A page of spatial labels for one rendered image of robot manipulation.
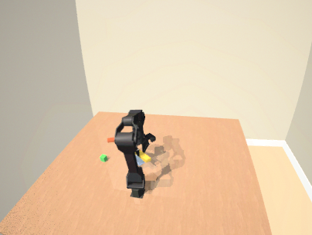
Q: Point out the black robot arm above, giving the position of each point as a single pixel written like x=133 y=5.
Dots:
x=126 y=143

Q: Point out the yellow bar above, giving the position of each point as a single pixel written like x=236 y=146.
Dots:
x=143 y=156

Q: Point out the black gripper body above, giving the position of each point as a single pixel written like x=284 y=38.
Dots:
x=143 y=139

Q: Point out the small green cube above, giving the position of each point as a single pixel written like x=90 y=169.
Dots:
x=103 y=158

